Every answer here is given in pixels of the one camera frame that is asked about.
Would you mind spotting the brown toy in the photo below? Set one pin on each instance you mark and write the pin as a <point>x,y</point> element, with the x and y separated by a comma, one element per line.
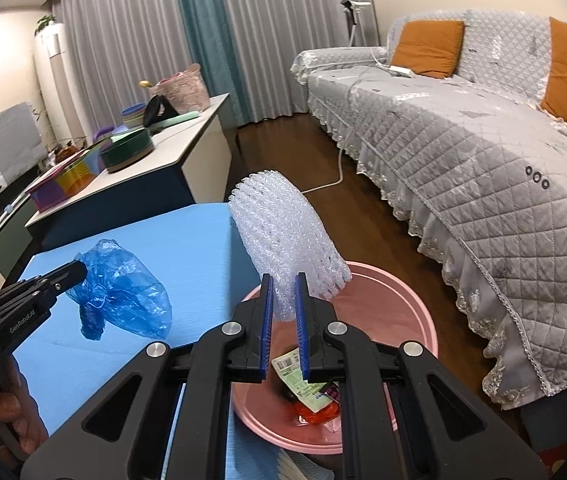
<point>68,152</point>

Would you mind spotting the blue patterned tablecloth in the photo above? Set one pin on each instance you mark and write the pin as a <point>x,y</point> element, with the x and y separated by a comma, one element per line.
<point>188,240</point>

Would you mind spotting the black bag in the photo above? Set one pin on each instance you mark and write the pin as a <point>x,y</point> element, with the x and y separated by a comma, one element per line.
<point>156,110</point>

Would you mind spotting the dark television stand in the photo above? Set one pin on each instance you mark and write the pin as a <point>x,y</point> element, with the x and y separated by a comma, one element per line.
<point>8,247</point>

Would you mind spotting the green round tin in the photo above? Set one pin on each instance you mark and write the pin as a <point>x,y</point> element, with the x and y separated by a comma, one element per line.
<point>128,150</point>

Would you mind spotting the grey curtain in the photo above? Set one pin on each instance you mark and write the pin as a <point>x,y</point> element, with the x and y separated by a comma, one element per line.
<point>123,35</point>
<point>283,35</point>

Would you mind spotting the white floor stand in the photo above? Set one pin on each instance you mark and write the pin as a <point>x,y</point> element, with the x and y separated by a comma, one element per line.
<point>352,25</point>

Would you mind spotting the red plastic bag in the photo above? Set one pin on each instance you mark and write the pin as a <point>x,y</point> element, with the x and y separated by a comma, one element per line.
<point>321,412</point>

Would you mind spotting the white standing air conditioner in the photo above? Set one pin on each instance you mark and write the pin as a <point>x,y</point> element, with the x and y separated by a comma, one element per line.
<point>55,70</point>

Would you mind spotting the pink plastic bucket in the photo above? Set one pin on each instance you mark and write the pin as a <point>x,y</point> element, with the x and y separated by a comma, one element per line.
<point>388,310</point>

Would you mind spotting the colourful striped box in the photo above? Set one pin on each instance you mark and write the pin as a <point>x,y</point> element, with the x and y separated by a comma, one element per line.
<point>68,180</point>

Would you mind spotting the grey printed television cover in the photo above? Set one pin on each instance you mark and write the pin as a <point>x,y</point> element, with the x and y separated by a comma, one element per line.
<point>8,145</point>

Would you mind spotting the stack of plastic bowls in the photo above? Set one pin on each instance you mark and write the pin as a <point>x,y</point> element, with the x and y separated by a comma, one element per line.
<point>133,116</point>

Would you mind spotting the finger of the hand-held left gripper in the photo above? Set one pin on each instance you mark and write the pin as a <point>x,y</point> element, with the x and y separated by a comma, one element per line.
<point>70,272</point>
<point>52,297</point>

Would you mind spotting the teal roll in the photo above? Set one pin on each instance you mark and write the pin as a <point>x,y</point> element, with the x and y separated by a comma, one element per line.
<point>178,118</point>

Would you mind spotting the pink lace basket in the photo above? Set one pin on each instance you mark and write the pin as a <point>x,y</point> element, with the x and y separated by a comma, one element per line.
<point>186,90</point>

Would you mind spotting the green and white printed packet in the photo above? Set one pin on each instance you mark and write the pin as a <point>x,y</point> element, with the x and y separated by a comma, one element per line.
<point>291,366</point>

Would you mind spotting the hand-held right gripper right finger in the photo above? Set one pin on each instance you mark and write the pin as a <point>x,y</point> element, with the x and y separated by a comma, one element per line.
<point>302,330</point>

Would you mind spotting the white rod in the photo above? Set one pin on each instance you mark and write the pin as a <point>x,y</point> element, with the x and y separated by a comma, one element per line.
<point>8,208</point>

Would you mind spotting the white power strip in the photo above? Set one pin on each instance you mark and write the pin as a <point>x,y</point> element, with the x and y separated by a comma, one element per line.
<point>402,70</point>

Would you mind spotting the teal curtain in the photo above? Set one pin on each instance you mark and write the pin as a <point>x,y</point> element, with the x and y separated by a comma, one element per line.
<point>203,35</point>

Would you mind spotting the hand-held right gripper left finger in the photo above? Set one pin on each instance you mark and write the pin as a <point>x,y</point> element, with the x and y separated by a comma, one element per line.
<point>266,330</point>

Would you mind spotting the blue plastic bag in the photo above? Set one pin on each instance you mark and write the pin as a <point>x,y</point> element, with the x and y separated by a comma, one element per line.
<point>123,300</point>

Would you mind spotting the sofa with grey quilted cover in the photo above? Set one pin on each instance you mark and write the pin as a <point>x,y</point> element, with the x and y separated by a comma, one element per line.
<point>463,150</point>

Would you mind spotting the white topped cabinet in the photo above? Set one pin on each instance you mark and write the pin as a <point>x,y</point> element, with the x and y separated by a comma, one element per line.
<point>188,145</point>

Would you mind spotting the green potted plant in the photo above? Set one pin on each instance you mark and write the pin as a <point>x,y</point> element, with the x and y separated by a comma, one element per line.
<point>45,24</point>

